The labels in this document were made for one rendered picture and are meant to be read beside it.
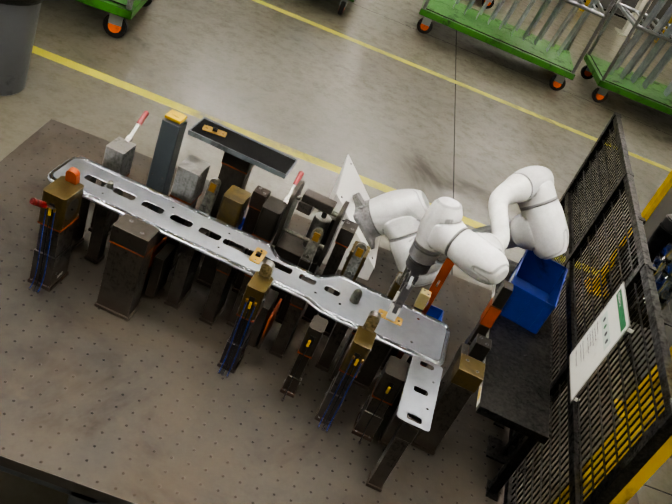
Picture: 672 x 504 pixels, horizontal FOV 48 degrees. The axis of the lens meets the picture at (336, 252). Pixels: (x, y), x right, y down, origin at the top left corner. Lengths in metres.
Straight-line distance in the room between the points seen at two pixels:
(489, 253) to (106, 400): 1.16
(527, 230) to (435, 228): 0.57
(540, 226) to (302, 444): 1.07
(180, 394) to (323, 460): 0.47
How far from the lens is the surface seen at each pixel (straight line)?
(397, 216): 2.97
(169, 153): 2.75
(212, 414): 2.31
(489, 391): 2.31
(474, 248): 2.13
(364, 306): 2.41
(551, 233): 2.63
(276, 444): 2.30
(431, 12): 8.90
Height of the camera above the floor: 2.40
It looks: 33 degrees down
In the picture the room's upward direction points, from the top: 24 degrees clockwise
